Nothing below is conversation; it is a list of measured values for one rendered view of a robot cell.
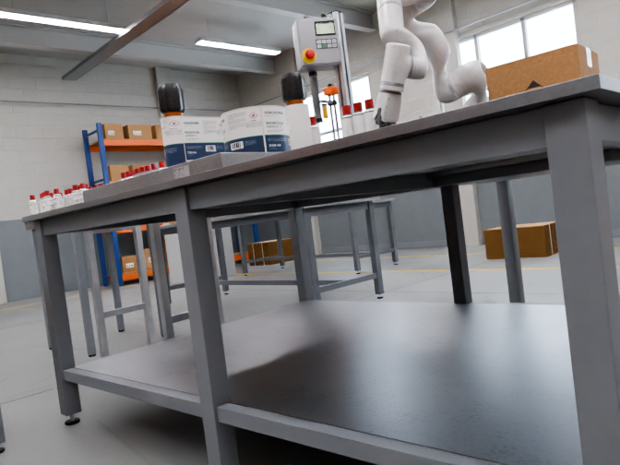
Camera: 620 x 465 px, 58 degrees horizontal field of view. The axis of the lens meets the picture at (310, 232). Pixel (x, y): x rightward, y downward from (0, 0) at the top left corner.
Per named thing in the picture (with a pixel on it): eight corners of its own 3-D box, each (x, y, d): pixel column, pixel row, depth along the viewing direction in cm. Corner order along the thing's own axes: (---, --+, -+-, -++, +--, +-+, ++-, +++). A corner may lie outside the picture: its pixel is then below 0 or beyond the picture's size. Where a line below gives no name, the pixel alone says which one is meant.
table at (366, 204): (159, 308, 536) (148, 227, 534) (228, 292, 591) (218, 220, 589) (317, 319, 376) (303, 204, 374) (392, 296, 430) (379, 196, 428)
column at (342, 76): (347, 177, 230) (327, 13, 228) (354, 177, 233) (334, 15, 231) (355, 175, 227) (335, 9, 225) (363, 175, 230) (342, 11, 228)
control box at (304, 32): (297, 73, 232) (292, 27, 231) (337, 70, 235) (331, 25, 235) (302, 65, 222) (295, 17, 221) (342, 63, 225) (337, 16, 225)
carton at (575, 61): (493, 147, 194) (484, 68, 193) (518, 147, 212) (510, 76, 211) (587, 129, 174) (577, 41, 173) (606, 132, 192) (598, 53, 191)
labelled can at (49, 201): (30, 224, 391) (26, 196, 390) (108, 218, 432) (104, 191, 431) (57, 219, 359) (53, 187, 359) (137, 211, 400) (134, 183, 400)
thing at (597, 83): (22, 222, 219) (21, 217, 219) (292, 197, 327) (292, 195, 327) (601, 88, 74) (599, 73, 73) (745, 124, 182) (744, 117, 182)
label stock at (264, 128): (299, 158, 178) (292, 113, 178) (281, 152, 159) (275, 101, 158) (240, 167, 183) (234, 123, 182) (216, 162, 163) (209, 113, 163)
